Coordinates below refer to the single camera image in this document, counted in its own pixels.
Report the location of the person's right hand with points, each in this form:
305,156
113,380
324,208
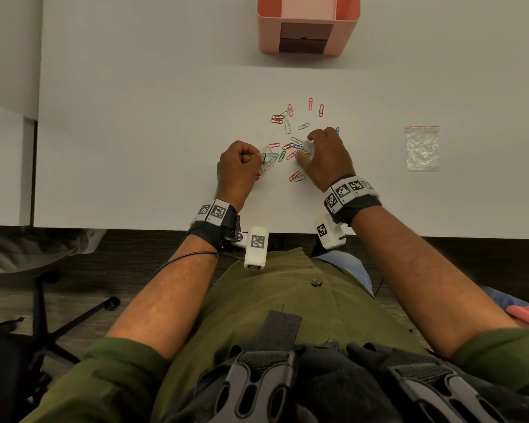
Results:
330,160

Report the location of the person's left hand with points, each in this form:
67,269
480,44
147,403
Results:
236,171

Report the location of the person's left fingers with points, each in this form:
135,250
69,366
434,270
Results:
251,154

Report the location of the person's right fingers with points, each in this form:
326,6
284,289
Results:
318,138

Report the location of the small clear plastic bag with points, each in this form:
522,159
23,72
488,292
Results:
308,149
269,157

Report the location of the person's right forearm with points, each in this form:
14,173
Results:
423,277

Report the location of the person's left forearm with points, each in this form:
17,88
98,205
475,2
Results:
172,295

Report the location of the scatter of coloured paper clips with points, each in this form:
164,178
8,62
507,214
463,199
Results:
287,126

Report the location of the black wristband with marker tags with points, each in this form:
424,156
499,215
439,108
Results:
216,224
350,202

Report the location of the clear zip bag red strip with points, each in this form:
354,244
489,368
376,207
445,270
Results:
422,149

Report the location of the pink desk organizer box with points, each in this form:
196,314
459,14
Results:
308,21

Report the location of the blue trousers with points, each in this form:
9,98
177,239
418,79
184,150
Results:
348,264

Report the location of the olive green shirt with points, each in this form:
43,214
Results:
264,299

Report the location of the blue cloth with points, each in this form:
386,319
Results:
502,297

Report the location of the black chest harness with buckles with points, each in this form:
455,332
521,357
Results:
330,387

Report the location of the office chair with black base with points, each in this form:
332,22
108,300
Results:
42,312

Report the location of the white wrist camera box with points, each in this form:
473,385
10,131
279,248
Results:
328,231
256,248

